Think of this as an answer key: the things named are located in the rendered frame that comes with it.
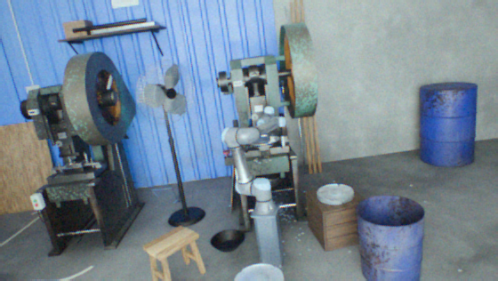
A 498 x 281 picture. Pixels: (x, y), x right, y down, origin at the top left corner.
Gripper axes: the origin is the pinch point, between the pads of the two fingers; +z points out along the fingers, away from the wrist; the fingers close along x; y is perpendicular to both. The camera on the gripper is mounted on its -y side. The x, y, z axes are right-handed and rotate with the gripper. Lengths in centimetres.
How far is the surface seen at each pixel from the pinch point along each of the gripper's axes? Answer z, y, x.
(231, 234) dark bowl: 65, -44, -41
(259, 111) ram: -14.3, -3.4, 26.7
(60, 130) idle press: -17, -182, 39
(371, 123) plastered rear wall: 89, 148, 108
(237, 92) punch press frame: -34, -20, 32
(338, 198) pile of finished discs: 19, 44, -56
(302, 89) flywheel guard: -45, 30, 5
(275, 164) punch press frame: 20.8, 3.4, -7.1
